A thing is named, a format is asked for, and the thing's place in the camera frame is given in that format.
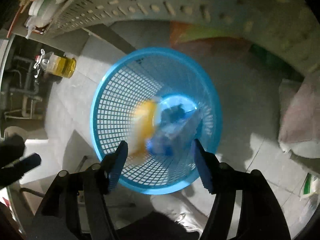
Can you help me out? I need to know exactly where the blue snack wrapper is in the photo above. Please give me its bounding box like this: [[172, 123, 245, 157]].
[[145, 104, 203, 157]]

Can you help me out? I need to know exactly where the yellow cooking oil bottle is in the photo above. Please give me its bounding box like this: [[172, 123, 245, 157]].
[[33, 49, 76, 79]]

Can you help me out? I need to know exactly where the blue plastic mesh basket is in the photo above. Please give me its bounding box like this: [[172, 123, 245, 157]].
[[90, 47, 222, 195]]

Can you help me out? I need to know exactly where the yellow white medicine box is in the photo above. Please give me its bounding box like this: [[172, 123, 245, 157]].
[[128, 99, 157, 158]]

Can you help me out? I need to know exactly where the stack of white bowls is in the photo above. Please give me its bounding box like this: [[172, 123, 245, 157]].
[[25, 0, 67, 39]]

